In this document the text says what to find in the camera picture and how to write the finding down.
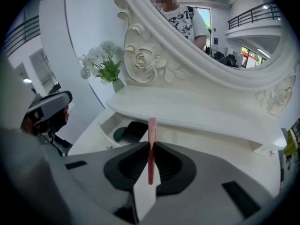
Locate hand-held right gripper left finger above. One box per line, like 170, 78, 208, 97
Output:
62, 141, 150, 224

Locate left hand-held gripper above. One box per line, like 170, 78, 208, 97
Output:
21, 90, 74, 157

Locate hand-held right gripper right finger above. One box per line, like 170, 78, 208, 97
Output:
150, 141, 276, 225

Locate white vanity table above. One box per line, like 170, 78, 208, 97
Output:
67, 106, 283, 198

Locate green round item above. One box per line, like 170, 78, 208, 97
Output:
113, 126, 128, 142

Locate small white drawer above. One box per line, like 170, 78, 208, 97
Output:
252, 141, 277, 158
97, 112, 150, 151

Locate small black box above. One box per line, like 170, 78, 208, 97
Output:
123, 121, 149, 144

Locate pink plastic tube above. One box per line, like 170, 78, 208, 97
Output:
148, 117, 157, 186

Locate pale green vase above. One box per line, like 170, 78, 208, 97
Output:
112, 78, 125, 93

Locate white artificial flowers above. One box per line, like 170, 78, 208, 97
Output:
79, 40, 124, 84

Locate black metal railing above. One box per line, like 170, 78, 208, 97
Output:
3, 15, 42, 56

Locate yellow-green round table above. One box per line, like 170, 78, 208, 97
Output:
284, 127, 299, 157

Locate ornate white vanity mirror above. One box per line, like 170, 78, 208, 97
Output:
105, 0, 300, 158

